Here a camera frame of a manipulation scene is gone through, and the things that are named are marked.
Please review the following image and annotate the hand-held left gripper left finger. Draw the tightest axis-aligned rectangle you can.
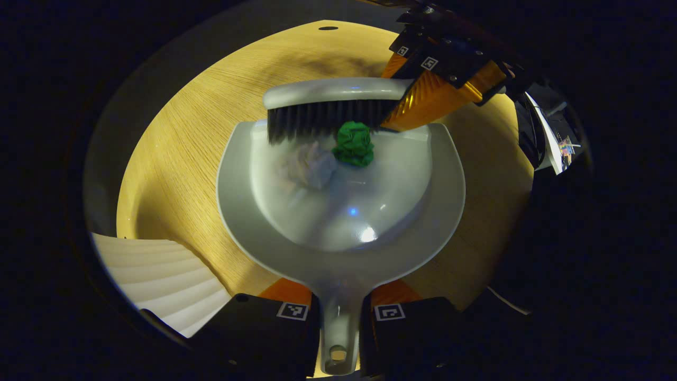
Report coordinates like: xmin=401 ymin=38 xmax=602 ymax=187
xmin=198 ymin=278 xmax=321 ymax=379

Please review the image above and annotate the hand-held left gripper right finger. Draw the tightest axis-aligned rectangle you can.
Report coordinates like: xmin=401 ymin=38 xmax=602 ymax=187
xmin=360 ymin=279 xmax=479 ymax=379

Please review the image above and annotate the small white broom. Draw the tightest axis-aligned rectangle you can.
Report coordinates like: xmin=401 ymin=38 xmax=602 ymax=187
xmin=263 ymin=77 xmax=418 ymax=145

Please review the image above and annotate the green paper ball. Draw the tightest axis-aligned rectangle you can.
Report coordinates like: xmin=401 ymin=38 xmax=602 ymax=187
xmin=332 ymin=121 xmax=375 ymax=168

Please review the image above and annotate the white garbage bin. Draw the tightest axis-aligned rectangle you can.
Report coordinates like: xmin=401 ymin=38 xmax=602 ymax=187
xmin=91 ymin=232 xmax=234 ymax=339

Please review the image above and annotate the white dustpan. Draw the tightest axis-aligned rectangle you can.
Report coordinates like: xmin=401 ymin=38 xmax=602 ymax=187
xmin=216 ymin=119 xmax=466 ymax=377

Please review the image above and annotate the white paper ball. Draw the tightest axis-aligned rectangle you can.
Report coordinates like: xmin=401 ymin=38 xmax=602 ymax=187
xmin=280 ymin=142 xmax=339 ymax=190

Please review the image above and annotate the white printed sheet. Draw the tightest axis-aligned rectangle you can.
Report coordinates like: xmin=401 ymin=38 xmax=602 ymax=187
xmin=524 ymin=91 xmax=582 ymax=176

